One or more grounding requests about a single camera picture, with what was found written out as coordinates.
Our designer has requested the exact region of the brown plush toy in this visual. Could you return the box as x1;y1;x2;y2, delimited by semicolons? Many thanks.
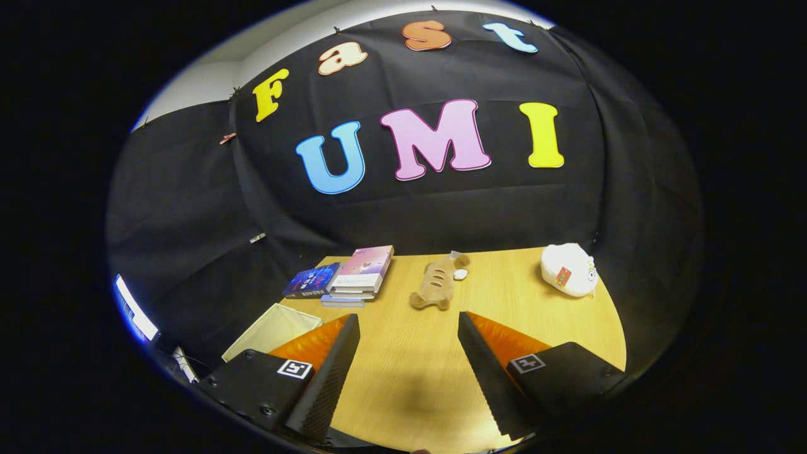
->
410;253;471;311

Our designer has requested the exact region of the white plush toy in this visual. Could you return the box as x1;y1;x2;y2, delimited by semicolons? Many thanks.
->
540;243;598;298

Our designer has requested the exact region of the black backdrop cloth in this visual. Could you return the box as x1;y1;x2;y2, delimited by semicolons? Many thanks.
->
106;9;704;379

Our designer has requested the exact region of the beige fabric storage box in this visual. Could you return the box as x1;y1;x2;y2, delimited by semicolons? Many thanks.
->
222;303;323;363

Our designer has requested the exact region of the pink book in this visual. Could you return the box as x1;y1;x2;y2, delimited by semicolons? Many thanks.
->
329;245;395;292

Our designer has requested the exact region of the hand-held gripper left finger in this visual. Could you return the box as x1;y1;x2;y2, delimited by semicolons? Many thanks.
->
199;313;361;442

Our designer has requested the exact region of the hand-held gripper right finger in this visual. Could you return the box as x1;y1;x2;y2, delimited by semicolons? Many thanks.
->
458;311;627;441

